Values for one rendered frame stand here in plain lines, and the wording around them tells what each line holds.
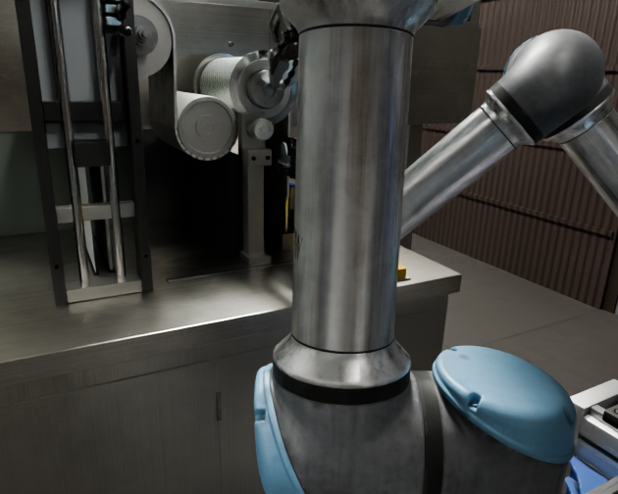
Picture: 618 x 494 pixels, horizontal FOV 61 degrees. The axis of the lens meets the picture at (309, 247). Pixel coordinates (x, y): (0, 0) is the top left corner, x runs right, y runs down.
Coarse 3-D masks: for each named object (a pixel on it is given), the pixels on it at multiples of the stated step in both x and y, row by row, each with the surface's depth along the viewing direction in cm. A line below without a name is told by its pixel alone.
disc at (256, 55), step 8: (248, 56) 103; (256, 56) 103; (264, 56) 104; (240, 64) 102; (248, 64) 103; (232, 72) 102; (240, 72) 103; (288, 72) 107; (232, 80) 103; (232, 88) 103; (296, 88) 109; (232, 96) 104; (232, 104) 104; (240, 104) 105; (288, 104) 110; (288, 112) 110; (272, 120) 109; (280, 120) 110
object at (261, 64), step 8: (256, 64) 103; (264, 64) 104; (248, 72) 103; (240, 80) 103; (240, 88) 103; (288, 88) 108; (240, 96) 104; (288, 96) 109; (248, 104) 105; (280, 104) 108; (264, 112) 107; (272, 112) 108; (280, 112) 109
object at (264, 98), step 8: (256, 72) 104; (264, 72) 103; (248, 80) 104; (256, 80) 103; (264, 80) 103; (248, 88) 104; (256, 88) 103; (264, 88) 104; (272, 88) 105; (248, 96) 105; (256, 96) 104; (264, 96) 105; (272, 96) 105; (280, 96) 106; (256, 104) 105; (264, 104) 105; (272, 104) 106
